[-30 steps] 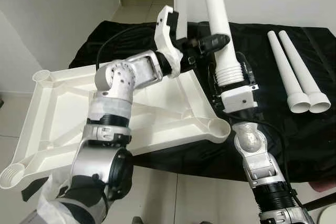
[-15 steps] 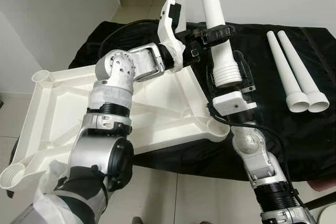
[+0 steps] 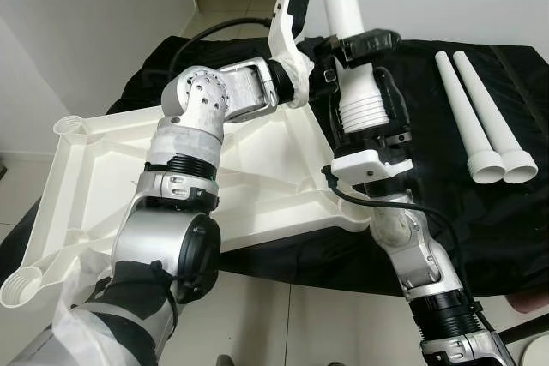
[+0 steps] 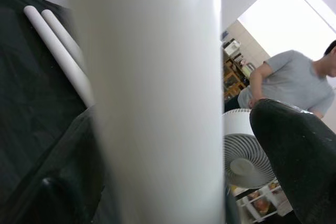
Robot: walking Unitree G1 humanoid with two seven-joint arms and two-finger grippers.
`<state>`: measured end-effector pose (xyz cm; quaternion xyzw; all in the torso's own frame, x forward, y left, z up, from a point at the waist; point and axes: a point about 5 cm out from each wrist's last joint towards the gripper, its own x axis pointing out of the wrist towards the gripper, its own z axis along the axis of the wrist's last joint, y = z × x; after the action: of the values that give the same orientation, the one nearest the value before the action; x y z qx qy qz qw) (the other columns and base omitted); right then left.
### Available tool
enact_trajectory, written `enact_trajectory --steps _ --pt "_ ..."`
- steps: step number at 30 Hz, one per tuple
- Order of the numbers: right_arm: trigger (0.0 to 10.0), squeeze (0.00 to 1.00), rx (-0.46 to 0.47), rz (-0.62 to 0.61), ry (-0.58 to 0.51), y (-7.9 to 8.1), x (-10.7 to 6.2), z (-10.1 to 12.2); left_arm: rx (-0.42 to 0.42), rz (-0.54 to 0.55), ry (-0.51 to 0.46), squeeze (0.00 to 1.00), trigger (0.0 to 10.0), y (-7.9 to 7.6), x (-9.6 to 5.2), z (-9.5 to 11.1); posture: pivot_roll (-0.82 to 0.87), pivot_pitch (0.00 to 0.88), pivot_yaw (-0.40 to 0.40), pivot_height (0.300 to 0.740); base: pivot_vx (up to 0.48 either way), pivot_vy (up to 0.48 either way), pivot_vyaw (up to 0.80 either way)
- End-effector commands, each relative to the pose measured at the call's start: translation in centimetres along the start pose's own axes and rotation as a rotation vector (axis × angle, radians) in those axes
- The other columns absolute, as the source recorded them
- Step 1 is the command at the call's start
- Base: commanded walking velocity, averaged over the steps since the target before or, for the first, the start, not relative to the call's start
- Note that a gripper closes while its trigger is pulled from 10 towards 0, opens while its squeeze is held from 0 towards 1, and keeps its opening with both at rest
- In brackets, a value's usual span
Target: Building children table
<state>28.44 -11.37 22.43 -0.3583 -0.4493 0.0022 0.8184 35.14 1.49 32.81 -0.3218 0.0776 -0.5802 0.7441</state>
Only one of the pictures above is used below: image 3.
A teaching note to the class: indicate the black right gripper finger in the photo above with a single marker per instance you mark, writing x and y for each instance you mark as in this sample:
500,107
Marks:
396,109
336,100

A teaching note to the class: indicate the white plastic tabletop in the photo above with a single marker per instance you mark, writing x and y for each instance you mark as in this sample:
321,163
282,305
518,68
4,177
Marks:
86,177

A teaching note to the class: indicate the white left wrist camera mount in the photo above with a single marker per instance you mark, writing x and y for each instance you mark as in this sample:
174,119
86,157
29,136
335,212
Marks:
281,40

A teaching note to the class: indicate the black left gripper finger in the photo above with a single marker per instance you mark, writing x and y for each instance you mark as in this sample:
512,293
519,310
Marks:
373,44

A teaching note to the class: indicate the black cloth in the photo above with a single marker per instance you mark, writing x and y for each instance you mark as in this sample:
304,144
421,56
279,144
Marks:
480,237

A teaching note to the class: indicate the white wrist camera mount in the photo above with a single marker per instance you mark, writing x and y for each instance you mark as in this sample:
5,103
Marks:
364,164
281,40

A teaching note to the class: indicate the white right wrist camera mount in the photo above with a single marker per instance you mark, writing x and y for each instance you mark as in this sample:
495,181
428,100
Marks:
364,164

